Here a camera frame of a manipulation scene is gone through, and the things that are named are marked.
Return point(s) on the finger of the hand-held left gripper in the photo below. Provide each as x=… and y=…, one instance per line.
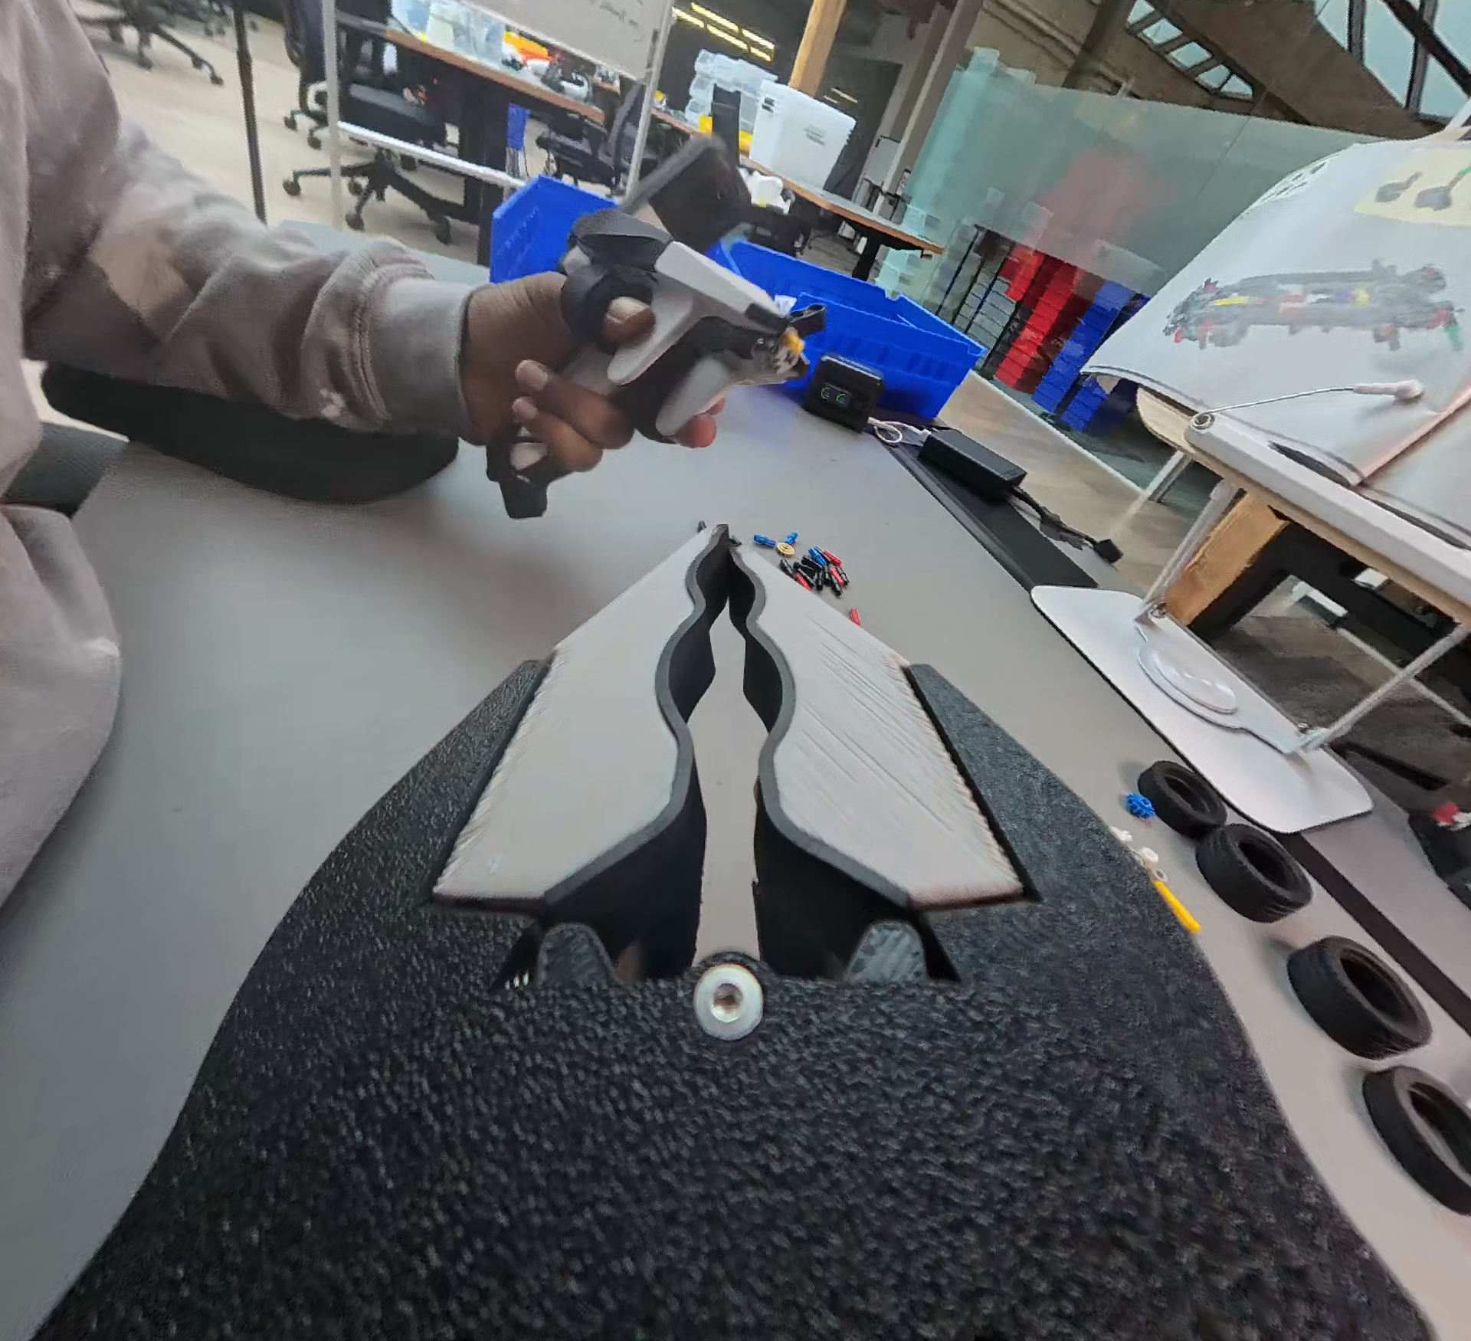
x=725, y=301

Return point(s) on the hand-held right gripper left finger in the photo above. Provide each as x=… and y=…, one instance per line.
x=564, y=788

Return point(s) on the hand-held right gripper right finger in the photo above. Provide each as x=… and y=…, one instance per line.
x=883, y=788

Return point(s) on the small grey toy brick assembly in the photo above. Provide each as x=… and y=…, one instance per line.
x=812, y=318

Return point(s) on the person's left forearm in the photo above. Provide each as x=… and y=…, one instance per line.
x=289, y=295

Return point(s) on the grey desk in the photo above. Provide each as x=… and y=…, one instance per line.
x=289, y=676

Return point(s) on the person's left hand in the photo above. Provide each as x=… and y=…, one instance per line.
x=509, y=351

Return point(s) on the stack of clear storage boxes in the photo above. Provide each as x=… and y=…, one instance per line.
x=800, y=134

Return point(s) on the wooden top table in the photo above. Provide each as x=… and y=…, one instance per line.
x=849, y=212
x=495, y=79

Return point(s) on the black charger with green display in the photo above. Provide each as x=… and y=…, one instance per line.
x=841, y=391

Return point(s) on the long blue plastic bin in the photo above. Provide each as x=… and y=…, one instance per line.
x=883, y=327

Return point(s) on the pile of small connector pins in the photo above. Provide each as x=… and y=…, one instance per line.
x=820, y=572

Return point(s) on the black toy tire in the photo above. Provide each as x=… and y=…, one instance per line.
x=1224, y=899
x=1161, y=813
x=1384, y=1147
x=1316, y=1023

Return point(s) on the black power adapter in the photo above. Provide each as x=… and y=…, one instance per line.
x=974, y=463

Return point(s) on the yellow toy beam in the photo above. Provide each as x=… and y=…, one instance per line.
x=1177, y=902

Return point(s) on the stacks of coloured storage bins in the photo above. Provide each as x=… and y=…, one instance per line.
x=1056, y=318

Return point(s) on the white book stand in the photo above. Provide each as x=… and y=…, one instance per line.
x=1223, y=709

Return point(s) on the black stand pole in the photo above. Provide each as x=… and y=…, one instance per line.
x=248, y=76

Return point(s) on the toy car set box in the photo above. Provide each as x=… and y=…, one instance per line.
x=1446, y=850

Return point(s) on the instruction booklet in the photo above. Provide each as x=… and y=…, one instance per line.
x=1301, y=327

